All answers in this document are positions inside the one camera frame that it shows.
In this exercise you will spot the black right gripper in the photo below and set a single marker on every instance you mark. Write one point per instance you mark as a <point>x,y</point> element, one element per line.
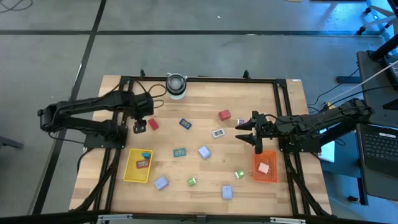
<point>264,127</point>

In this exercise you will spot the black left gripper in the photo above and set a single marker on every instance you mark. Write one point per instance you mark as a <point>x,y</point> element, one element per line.
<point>144,105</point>

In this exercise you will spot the red rectangular block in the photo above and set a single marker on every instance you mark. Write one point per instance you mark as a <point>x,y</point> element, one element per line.
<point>153,124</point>

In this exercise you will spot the red boxy wall charger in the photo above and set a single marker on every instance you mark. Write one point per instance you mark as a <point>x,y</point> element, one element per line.
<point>224,114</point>

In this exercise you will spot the white digital clock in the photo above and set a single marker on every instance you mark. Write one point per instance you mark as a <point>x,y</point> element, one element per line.
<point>218,133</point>

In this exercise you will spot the pink wall charger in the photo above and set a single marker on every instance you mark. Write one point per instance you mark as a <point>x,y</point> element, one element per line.
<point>263,168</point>

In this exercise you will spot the green and white wall charger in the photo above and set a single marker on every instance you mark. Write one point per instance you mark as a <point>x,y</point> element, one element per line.
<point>239,174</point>
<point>192,181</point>

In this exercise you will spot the blue digital clock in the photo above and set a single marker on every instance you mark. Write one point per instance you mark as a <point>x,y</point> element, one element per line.
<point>185,124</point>

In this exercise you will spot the teal digital clock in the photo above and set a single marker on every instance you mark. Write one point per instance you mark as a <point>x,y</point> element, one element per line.
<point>145,154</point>
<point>179,152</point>

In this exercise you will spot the lavender USB wall charger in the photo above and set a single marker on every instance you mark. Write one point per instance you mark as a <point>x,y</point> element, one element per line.
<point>227,192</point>
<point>161,183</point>
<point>204,152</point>

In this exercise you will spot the orange plastic basket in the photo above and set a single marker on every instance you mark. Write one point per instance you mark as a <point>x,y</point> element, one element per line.
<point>270,175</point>

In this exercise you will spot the red digital clock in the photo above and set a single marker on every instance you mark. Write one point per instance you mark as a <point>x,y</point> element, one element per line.
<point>142,163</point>

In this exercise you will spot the yellow plastic basket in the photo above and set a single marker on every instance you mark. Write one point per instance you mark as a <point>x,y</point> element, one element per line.
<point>133,174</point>

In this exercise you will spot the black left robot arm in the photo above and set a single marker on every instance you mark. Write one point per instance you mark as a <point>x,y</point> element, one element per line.
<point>93,104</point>

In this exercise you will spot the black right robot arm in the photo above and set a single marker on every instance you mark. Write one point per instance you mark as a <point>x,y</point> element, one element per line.
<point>326,119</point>

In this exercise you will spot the white cylinder with black rim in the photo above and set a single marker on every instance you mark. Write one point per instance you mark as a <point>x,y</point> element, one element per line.
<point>176,85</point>

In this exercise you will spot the white paper sheet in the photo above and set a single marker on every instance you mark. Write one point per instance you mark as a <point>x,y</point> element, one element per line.
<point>327,152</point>

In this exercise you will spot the black laptop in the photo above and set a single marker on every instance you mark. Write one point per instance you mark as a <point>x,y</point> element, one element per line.
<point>377,149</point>

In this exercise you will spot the black side desk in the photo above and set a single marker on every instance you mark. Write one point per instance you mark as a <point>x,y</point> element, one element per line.
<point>376,102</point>

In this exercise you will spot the grey furniture leg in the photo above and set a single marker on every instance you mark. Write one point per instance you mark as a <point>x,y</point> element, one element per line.
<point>9,142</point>

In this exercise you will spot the black diagonal pole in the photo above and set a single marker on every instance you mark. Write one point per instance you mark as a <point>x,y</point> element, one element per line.
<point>384,48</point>

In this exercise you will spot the white chair base with casters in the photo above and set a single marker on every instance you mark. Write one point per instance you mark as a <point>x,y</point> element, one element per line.
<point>377,17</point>

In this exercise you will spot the black aluminium table frame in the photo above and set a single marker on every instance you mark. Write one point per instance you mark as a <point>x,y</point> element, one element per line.
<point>217,80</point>

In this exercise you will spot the silver metal bracket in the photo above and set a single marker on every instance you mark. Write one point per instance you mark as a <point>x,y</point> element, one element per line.
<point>115,216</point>
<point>287,220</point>

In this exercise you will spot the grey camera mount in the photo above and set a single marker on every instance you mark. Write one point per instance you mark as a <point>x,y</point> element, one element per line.
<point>201,218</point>

